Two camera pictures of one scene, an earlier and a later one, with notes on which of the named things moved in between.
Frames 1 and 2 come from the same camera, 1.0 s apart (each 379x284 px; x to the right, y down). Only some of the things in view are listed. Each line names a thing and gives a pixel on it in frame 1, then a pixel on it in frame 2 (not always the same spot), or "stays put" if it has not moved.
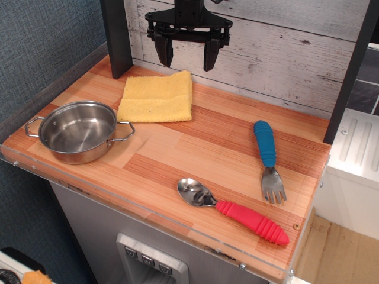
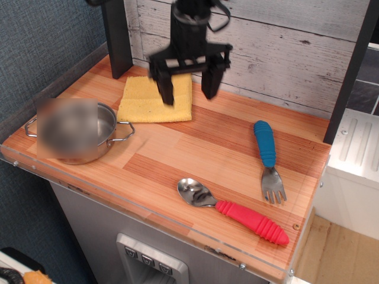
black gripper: x=189 y=20 to x=189 y=48
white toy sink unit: x=348 y=189 stays put
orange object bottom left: x=35 y=277 stays put
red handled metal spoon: x=196 y=193 stays put
